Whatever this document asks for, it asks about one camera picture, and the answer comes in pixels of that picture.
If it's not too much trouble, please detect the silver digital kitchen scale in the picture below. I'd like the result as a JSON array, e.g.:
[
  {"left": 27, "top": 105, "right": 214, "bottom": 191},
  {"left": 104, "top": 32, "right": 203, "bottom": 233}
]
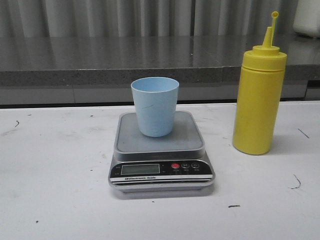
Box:
[{"left": 108, "top": 111, "right": 216, "bottom": 193}]

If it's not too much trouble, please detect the grey stone counter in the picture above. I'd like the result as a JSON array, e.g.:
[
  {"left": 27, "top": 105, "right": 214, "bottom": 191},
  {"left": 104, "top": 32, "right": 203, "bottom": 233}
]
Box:
[{"left": 0, "top": 34, "right": 320, "bottom": 106}]

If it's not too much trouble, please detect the yellow squeeze bottle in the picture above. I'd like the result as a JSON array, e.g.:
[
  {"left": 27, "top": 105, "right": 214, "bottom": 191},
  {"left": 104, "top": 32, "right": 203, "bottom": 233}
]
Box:
[{"left": 232, "top": 11, "right": 288, "bottom": 155}]

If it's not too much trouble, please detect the light blue plastic cup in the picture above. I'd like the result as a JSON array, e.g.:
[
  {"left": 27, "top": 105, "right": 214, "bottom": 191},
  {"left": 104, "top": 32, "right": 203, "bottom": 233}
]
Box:
[{"left": 131, "top": 76, "right": 180, "bottom": 137}]

